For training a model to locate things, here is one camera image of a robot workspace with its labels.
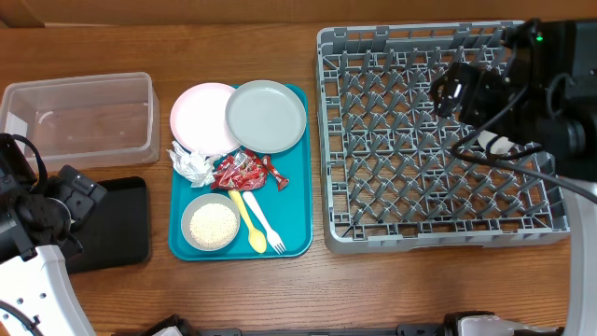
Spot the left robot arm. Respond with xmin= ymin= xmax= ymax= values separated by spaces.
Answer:
xmin=1 ymin=133 xmax=106 ymax=335

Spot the small red candy wrapper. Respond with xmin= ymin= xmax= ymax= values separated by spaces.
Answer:
xmin=261 ymin=155 xmax=289 ymax=191

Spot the yellow plastic spoon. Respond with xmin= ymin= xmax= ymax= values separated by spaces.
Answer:
xmin=228 ymin=190 xmax=267 ymax=254

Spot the grey bowl with rice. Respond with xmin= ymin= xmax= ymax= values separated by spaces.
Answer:
xmin=181 ymin=193 xmax=241 ymax=252

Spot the red snack wrapper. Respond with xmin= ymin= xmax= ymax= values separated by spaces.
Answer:
xmin=211 ymin=149 xmax=268 ymax=191

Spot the pink plate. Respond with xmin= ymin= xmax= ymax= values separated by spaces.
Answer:
xmin=170 ymin=82 xmax=240 ymax=156

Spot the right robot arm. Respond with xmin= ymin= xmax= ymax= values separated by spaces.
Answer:
xmin=430 ymin=19 xmax=596 ymax=335

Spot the white plastic fork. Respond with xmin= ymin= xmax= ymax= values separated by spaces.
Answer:
xmin=242 ymin=191 xmax=286 ymax=254

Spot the white tissue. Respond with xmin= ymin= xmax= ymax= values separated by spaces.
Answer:
xmin=168 ymin=141 xmax=221 ymax=188

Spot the teal plastic tray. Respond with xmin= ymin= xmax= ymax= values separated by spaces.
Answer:
xmin=169 ymin=84 xmax=313 ymax=261

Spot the grey plate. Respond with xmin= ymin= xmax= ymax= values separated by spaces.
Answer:
xmin=225 ymin=79 xmax=307 ymax=154

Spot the white cup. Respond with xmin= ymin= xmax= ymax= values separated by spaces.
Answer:
xmin=477 ymin=131 xmax=514 ymax=155

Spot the clear plastic bin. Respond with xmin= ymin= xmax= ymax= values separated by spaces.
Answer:
xmin=1 ymin=72 xmax=160 ymax=172

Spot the grey dishwasher rack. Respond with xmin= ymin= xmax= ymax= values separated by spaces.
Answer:
xmin=316 ymin=21 xmax=570 ymax=254

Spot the black plastic tray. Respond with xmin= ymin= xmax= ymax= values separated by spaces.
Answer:
xmin=62 ymin=176 xmax=151 ymax=274

